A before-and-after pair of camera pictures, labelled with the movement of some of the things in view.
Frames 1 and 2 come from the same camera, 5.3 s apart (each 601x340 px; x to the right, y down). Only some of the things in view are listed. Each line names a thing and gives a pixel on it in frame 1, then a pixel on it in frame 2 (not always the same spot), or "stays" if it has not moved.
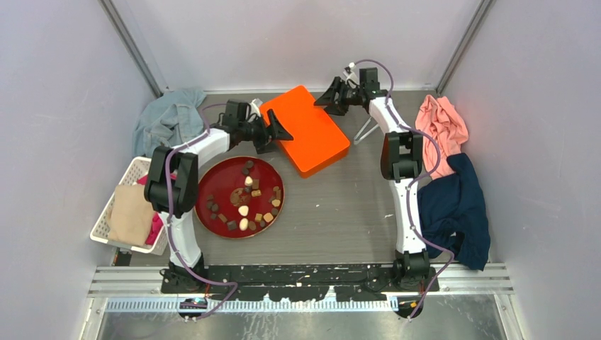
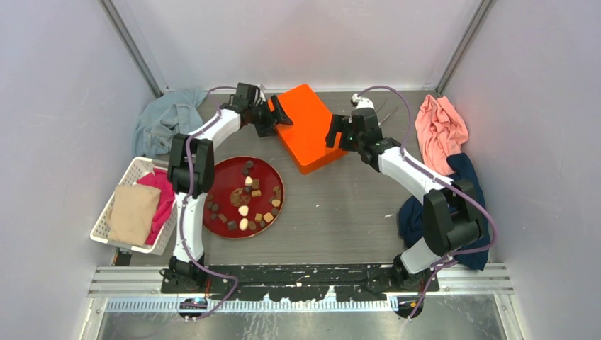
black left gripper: [276, 132] -> [278, 116]
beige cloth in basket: [132, 215] stays
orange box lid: [315, 135] stays
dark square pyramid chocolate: [232, 225] stays
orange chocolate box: [315, 146] stays
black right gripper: [338, 107] -> [336, 126]
